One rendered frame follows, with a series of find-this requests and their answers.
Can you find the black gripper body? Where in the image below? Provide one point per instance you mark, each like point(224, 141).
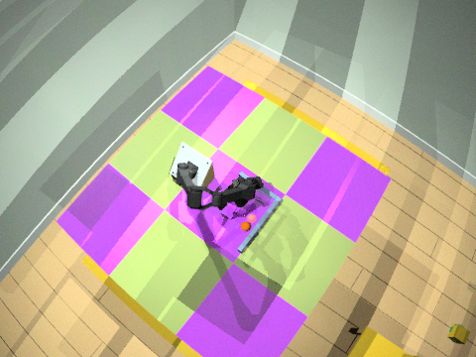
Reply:
point(224, 205)

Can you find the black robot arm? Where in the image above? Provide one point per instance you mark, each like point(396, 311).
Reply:
point(243, 189)

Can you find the low clear wall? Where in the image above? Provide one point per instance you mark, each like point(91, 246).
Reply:
point(272, 200)

